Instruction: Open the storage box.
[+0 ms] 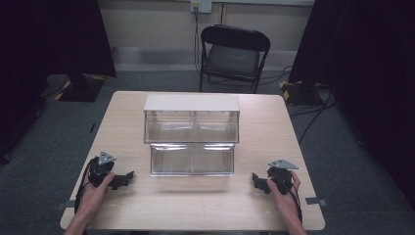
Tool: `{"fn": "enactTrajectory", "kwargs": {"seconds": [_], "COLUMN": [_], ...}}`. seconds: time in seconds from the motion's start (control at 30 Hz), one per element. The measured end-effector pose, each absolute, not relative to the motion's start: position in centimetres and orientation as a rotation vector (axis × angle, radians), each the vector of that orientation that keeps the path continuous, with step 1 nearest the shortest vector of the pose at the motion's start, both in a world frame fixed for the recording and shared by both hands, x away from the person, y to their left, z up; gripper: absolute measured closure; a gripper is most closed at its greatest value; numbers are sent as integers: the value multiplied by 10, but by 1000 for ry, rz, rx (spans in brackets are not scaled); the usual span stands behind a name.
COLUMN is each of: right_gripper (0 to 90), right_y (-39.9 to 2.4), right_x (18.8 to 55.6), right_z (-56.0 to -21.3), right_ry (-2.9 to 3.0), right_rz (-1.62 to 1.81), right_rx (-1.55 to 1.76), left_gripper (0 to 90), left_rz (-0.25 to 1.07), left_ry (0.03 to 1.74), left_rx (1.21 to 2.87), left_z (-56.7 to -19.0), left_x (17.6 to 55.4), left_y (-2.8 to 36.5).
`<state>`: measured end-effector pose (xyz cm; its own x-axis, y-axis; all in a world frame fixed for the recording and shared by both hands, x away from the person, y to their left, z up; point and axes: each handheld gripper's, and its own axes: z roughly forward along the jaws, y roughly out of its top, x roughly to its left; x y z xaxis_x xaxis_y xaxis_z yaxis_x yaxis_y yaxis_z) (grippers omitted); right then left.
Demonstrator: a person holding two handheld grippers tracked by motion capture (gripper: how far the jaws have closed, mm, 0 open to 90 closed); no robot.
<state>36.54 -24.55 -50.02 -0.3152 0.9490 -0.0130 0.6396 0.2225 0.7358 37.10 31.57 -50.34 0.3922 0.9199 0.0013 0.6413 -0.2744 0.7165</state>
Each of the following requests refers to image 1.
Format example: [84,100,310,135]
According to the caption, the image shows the person's left hand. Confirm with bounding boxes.
[77,171,116,215]

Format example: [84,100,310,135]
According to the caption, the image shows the black stand base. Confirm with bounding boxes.
[278,79,328,107]
[53,72,108,103]

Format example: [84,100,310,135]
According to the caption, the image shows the person's right hand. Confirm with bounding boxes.
[266,169,302,218]

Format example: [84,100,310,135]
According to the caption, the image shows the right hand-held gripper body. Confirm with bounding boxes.
[266,159,300,196]

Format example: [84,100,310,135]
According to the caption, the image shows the left hand-held gripper black cable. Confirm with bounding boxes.
[73,156,99,215]

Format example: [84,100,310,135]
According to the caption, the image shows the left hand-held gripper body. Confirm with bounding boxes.
[87,151,117,188]

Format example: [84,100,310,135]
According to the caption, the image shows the black power cable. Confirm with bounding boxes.
[193,7,205,76]

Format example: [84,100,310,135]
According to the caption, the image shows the white drawer cabinet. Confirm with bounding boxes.
[143,93,242,145]

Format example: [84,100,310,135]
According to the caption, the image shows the black floor cables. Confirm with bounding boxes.
[260,65,338,145]

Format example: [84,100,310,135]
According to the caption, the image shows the grey tape strip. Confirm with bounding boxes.
[54,200,77,212]
[304,196,329,208]

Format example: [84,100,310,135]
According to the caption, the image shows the right hand-held gripper black cable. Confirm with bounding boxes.
[291,182,304,225]

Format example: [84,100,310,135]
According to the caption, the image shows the hand-held gripper black cable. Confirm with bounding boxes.
[291,182,304,225]
[73,156,99,215]

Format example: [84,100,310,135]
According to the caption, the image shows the black folding chair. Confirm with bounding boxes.
[198,23,272,95]

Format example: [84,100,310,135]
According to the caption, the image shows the white wall outlet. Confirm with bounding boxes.
[190,0,213,15]

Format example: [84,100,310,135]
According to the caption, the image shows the black curtain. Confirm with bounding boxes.
[0,0,117,165]
[288,0,415,211]

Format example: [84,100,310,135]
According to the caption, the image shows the clear plastic drawer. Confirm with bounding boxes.
[149,142,236,177]
[144,110,240,144]

